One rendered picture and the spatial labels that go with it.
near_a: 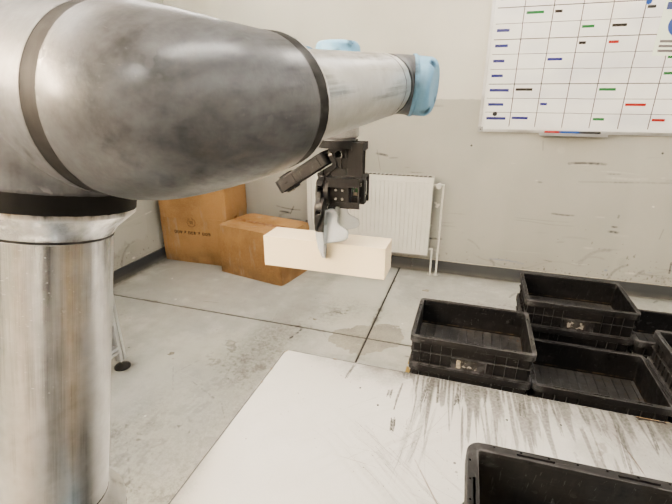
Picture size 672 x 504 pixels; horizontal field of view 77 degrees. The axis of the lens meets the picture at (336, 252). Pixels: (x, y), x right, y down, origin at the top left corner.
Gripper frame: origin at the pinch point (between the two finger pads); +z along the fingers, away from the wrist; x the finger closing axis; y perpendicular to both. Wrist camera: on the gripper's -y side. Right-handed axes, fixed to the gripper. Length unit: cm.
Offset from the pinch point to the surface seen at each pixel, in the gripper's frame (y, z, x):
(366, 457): 11.7, 39.0, -10.7
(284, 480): -1.3, 39.1, -20.4
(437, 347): 21, 53, 55
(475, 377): 34, 61, 53
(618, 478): 46, 16, -26
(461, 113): 13, -14, 253
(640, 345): 93, 62, 94
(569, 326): 68, 58, 94
